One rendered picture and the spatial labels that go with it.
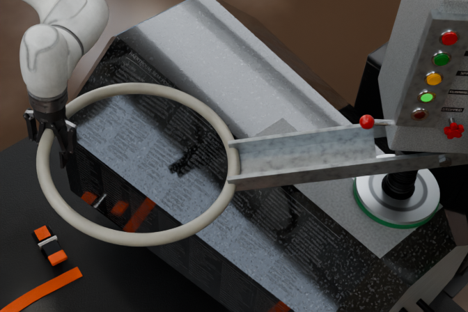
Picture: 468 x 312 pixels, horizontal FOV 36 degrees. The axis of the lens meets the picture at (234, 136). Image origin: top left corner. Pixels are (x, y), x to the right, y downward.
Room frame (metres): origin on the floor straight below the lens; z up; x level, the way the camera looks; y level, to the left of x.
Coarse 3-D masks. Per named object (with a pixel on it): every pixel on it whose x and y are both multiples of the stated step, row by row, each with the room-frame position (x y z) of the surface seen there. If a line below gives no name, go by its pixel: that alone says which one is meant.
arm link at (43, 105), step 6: (66, 90) 1.10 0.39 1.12; (30, 96) 1.07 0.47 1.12; (60, 96) 1.08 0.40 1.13; (66, 96) 1.10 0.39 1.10; (30, 102) 1.08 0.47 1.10; (36, 102) 1.06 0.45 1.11; (42, 102) 1.06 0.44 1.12; (48, 102) 1.06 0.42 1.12; (54, 102) 1.07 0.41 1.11; (60, 102) 1.08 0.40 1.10; (36, 108) 1.07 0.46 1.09; (42, 108) 1.06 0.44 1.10; (48, 108) 1.06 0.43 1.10; (54, 108) 1.07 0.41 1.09; (60, 108) 1.08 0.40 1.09
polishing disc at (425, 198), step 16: (368, 176) 1.11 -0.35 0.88; (416, 176) 1.13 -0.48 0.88; (432, 176) 1.13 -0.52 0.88; (368, 192) 1.06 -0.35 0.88; (416, 192) 1.08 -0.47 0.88; (432, 192) 1.08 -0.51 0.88; (368, 208) 1.02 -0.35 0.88; (384, 208) 1.02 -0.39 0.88; (400, 208) 1.02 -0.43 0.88; (416, 208) 1.03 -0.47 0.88; (432, 208) 1.03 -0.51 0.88; (400, 224) 0.98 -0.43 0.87
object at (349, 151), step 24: (240, 144) 1.12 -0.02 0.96; (264, 144) 1.12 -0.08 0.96; (288, 144) 1.12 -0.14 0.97; (312, 144) 1.13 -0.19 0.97; (336, 144) 1.12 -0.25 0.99; (360, 144) 1.11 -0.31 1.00; (240, 168) 1.07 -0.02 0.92; (264, 168) 1.07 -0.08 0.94; (288, 168) 1.06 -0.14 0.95; (312, 168) 1.02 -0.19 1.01; (336, 168) 1.02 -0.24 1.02; (360, 168) 1.02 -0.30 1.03; (384, 168) 1.02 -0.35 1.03; (408, 168) 1.03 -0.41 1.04; (432, 168) 1.03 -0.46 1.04
